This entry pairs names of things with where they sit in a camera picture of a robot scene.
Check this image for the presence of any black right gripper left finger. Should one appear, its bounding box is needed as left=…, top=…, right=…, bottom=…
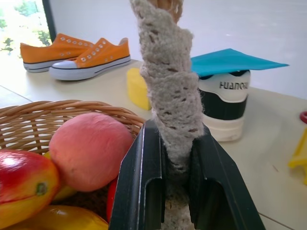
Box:
left=107, top=119, right=166, bottom=230

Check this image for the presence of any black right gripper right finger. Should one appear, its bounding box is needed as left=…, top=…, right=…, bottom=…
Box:
left=189, top=123, right=267, bottom=230

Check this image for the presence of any wicker basket with lace-wrapped handle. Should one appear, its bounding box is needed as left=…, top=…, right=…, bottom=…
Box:
left=0, top=0, right=206, bottom=230

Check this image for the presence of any red fruit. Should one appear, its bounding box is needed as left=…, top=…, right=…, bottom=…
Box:
left=106, top=178, right=118, bottom=223

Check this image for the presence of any pink peach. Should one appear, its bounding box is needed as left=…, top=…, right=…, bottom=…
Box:
left=48, top=113, right=134, bottom=193

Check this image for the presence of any white and black sneaker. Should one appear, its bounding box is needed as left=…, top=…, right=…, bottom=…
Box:
left=197, top=70, right=251, bottom=142

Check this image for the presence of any yellow plastic toy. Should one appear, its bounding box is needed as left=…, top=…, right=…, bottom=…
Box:
left=287, top=127, right=307, bottom=185

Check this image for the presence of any large yellow fruit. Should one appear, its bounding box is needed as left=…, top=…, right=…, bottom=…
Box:
left=7, top=205, right=109, bottom=230

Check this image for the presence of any yellow sponge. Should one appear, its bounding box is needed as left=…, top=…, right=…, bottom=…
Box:
left=126, top=68, right=152, bottom=111

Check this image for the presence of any red and yellow mango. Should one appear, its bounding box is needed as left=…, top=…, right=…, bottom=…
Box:
left=0, top=149, right=60, bottom=225

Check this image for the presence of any blue cloth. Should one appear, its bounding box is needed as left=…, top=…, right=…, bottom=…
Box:
left=190, top=48, right=290, bottom=78

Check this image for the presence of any orange canvas sneaker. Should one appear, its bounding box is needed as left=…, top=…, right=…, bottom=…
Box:
left=49, top=37, right=131, bottom=81
left=20, top=33, right=94, bottom=73

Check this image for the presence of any black window frame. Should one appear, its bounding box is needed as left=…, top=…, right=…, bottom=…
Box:
left=41, top=0, right=58, bottom=44

